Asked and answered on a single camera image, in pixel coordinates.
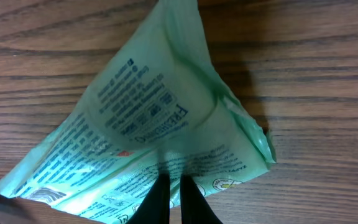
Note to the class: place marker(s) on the teal snack pouch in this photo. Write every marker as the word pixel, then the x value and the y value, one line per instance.
pixel 158 106

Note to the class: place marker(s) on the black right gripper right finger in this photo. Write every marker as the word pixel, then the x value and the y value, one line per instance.
pixel 194 207

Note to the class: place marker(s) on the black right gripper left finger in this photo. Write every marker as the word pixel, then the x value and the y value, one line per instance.
pixel 155 208

